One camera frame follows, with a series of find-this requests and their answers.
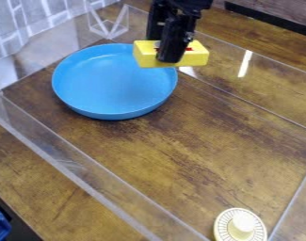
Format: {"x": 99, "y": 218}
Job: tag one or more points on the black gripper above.
{"x": 175, "y": 30}

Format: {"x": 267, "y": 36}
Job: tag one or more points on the clear acrylic barrier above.
{"x": 143, "y": 214}

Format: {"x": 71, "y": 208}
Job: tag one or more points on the yellow butter brick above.
{"x": 145, "y": 51}

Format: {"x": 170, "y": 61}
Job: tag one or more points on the blue round tray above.
{"x": 102, "y": 84}

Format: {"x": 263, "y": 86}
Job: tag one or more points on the cream round lid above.
{"x": 237, "y": 224}

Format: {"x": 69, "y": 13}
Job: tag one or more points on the clear acrylic corner bracket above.
{"x": 107, "y": 20}

